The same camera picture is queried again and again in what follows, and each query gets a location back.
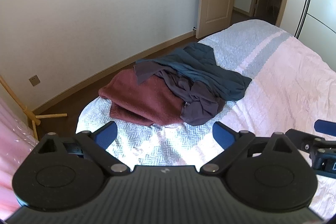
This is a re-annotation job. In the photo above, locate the pink curtain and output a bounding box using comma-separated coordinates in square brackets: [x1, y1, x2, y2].
[0, 95, 40, 214]

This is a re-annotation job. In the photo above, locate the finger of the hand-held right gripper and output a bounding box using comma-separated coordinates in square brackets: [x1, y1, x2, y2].
[314, 120, 336, 133]
[286, 129, 336, 153]

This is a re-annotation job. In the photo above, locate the maroon sweater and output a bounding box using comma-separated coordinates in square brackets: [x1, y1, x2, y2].
[99, 68, 184, 128]

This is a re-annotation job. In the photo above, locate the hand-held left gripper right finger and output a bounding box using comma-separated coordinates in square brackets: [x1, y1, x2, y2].
[200, 121, 297, 176]

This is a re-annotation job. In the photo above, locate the wooden coat rack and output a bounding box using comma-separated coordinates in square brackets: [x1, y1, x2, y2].
[0, 76, 68, 140]

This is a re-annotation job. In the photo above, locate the dark teal shirt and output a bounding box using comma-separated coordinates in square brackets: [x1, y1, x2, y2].
[134, 42, 252, 101]

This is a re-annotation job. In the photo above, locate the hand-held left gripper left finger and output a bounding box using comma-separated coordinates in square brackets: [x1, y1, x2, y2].
[37, 121, 131, 176]

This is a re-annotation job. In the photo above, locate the white wardrobe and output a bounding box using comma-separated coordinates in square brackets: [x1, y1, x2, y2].
[294, 0, 336, 56]

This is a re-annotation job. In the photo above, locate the dark grey garment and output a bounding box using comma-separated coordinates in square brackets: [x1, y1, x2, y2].
[134, 63, 226, 126]

